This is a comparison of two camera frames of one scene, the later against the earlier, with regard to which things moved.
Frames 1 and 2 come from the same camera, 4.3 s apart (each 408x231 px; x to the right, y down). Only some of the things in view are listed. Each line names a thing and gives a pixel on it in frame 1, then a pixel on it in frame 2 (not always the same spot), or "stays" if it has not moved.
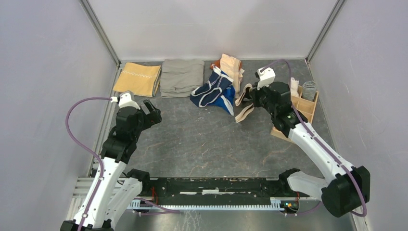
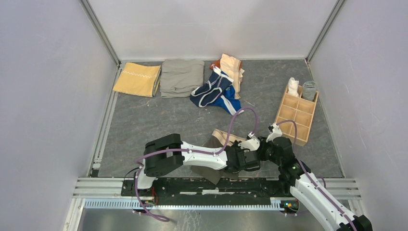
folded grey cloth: (179, 77) stays
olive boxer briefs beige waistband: (246, 96) to (219, 138)
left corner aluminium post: (93, 18) stays
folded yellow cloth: (141, 80) stays
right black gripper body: (260, 98) to (265, 152)
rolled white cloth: (294, 87) stays
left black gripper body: (146, 121) to (236, 148)
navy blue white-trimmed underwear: (218, 91) stays
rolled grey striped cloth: (309, 90) stays
